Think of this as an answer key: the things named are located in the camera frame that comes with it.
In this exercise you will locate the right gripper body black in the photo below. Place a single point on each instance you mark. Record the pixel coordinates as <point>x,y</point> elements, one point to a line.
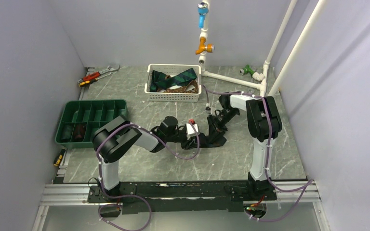
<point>225,116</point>

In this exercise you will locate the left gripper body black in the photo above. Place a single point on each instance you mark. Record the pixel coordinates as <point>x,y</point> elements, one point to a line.
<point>178,136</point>

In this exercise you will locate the navy brown striped tie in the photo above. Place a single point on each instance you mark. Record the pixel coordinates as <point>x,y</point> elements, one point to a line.
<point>208,142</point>

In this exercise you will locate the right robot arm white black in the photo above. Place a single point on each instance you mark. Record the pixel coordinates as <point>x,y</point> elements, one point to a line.
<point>264,124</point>

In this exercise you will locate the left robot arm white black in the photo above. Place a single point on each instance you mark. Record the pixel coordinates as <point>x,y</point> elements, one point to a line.
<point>113,140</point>

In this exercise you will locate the brown patterned tie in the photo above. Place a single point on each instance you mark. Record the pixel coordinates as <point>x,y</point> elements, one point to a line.
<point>190,87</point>

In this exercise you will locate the green valve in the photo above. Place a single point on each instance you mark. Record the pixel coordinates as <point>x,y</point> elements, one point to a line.
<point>246,70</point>

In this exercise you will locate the green striped tie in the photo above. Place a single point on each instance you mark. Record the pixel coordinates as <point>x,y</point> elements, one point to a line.
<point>160,80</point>

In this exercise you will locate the white plastic basket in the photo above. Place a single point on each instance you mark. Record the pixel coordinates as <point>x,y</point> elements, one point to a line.
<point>172,70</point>

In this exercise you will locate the orange valve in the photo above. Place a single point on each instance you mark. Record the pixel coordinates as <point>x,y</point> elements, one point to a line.
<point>204,46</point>

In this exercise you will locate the maroon rolled tie in tray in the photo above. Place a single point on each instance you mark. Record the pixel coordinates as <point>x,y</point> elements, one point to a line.
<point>79,132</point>

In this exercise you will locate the green compartment tray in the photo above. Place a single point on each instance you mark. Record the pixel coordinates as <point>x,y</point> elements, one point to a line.
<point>93,113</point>

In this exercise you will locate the blue valve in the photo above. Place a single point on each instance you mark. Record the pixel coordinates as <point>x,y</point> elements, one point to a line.
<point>203,10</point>

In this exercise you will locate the dark rolled tie in tray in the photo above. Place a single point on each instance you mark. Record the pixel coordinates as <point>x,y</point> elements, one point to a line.
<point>66,133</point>

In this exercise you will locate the yellow black screwdriver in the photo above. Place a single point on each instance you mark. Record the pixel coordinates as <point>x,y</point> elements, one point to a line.
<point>59,158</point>

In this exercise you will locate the white pvc pipe frame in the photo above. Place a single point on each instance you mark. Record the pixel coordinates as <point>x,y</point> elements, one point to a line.
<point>262,86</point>

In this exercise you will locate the red handled adjustable wrench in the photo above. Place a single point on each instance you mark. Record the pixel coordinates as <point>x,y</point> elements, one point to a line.
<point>95,76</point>

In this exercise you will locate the aluminium rail frame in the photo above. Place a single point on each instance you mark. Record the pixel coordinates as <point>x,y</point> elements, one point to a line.
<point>65,206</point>

